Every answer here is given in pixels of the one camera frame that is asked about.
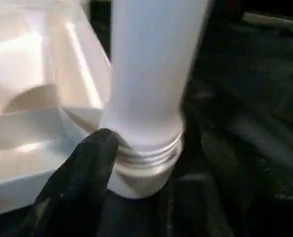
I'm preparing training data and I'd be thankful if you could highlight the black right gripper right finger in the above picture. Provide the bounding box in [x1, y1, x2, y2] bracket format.
[200, 133, 293, 237]

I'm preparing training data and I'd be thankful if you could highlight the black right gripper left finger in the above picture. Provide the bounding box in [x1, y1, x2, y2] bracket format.
[19, 127, 120, 237]

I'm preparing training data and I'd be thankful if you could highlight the white plastic table top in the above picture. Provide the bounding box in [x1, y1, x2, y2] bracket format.
[0, 0, 182, 218]

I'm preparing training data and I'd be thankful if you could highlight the white plastic table leg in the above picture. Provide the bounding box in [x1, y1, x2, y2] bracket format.
[100, 0, 214, 169]

